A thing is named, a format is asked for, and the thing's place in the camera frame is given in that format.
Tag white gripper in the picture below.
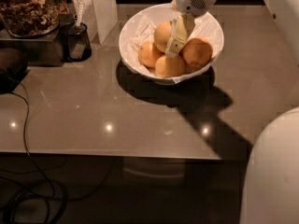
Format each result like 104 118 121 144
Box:
165 0 217 58

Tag orange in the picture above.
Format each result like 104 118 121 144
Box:
138 40 163 68
154 21 172 52
180 37 213 70
155 55 186 78

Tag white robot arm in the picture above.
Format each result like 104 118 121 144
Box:
185 0 299 224

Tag white paper bowl liner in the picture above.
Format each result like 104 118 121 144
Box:
127 10 221 85

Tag white bowl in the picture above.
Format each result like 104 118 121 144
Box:
118 2 225 86

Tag white box on counter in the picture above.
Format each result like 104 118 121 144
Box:
82 0 118 44

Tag white sticks in cup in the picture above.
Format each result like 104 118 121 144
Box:
74 0 85 28

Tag black mesh cup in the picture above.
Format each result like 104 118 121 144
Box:
59 22 92 62

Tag glass jar of nuts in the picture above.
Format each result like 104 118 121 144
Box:
0 0 59 38

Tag dark device at left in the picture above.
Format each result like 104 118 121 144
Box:
0 48 29 94

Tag black cable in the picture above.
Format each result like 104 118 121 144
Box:
0 77 118 224

